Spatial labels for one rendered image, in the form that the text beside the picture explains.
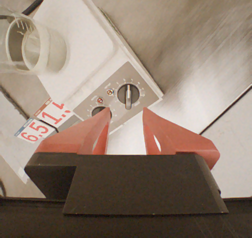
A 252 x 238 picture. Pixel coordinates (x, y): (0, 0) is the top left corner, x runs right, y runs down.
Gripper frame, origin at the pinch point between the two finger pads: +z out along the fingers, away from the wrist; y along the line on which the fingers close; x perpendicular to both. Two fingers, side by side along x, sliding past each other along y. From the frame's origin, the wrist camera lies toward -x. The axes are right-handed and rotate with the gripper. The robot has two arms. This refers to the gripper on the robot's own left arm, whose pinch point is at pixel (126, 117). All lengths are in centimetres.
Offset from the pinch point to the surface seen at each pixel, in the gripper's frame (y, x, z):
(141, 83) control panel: -2.0, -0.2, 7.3
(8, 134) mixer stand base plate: 34.4, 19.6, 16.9
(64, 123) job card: 14.0, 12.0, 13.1
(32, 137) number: 23.6, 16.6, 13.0
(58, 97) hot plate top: 9.6, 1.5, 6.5
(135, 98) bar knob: -1.3, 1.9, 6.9
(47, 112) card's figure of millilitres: 16.6, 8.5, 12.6
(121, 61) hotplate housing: 0.7, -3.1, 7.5
